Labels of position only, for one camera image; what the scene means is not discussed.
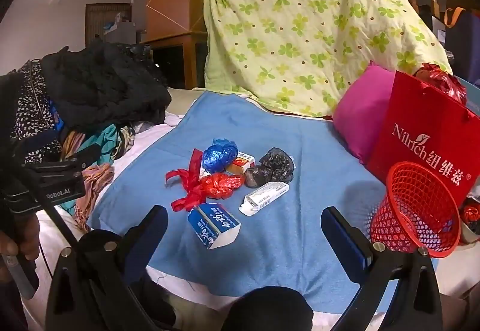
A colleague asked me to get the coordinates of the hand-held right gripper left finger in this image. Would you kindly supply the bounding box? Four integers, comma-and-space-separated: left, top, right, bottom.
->
45, 205, 169, 331

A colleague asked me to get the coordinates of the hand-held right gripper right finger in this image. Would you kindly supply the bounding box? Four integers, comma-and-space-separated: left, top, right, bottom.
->
320, 206, 445, 331

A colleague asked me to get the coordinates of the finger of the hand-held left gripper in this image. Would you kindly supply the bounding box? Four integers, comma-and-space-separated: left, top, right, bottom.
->
62, 145, 100, 171

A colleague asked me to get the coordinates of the red mesh basket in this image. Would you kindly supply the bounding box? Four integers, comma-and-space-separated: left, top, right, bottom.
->
369, 161, 462, 260

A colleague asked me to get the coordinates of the blue white carton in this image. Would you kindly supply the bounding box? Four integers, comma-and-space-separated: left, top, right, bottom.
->
187, 202, 242, 250

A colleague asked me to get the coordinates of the long white carton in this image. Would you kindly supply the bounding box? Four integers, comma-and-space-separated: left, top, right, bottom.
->
239, 181, 290, 217

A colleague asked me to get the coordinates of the small red plastic bag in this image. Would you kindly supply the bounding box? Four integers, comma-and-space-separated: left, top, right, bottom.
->
199, 172, 244, 200

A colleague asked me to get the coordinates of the black plastic bag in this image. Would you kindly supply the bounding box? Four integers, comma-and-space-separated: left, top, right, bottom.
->
259, 147, 295, 183

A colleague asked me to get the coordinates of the blue plastic bag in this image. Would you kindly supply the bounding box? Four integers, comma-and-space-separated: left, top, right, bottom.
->
202, 138, 239, 174

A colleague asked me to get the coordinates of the orange white medicine box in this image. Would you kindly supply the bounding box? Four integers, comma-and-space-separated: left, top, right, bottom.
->
225, 151, 256, 176

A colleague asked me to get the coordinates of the person's left hand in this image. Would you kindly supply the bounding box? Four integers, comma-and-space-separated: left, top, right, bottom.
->
0, 211, 41, 279

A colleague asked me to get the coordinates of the orange striped scarf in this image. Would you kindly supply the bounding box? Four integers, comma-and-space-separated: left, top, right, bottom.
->
73, 162, 115, 230

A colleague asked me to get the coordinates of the teal cloth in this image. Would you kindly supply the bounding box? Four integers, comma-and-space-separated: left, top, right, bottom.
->
60, 123, 126, 211

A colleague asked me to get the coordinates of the light blue blanket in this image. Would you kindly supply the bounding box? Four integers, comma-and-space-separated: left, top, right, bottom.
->
86, 91, 398, 313

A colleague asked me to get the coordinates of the dark dotted cloth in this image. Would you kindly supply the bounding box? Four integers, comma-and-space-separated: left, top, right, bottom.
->
7, 61, 62, 162

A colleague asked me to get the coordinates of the black clothing pile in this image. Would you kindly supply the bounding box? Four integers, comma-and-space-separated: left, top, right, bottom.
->
39, 39, 172, 131

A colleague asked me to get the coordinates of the person's black trouser leg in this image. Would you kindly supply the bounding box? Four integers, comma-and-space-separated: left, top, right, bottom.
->
221, 286, 314, 331

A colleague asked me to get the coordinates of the steel basin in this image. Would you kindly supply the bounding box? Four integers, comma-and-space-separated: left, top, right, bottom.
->
459, 220, 480, 245

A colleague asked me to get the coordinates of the red plastic bag in basin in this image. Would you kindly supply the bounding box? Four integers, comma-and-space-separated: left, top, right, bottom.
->
460, 201, 480, 226

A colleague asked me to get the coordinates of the pink pillow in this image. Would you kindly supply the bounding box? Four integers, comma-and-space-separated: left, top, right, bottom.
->
332, 61, 396, 166

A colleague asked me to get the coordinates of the grey cabinet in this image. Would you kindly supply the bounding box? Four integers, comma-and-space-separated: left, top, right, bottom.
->
103, 12, 147, 44

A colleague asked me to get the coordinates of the brown wooden door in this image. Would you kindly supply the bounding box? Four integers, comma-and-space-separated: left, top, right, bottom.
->
84, 2, 132, 46

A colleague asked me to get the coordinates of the red paper bag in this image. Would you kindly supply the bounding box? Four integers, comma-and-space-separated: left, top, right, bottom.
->
365, 70, 480, 200

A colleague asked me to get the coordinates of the large crumpled red plastic bag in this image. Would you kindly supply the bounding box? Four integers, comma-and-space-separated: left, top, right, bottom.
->
412, 62, 467, 104

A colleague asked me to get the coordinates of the light blue cardboard box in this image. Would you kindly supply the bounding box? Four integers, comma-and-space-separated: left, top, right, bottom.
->
455, 76, 480, 110

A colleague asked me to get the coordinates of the green clover print quilt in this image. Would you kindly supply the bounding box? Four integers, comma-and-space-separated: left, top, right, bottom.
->
202, 0, 452, 121

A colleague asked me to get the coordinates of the navy bag with orange handles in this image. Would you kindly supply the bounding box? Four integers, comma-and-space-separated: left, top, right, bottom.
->
442, 6, 480, 80

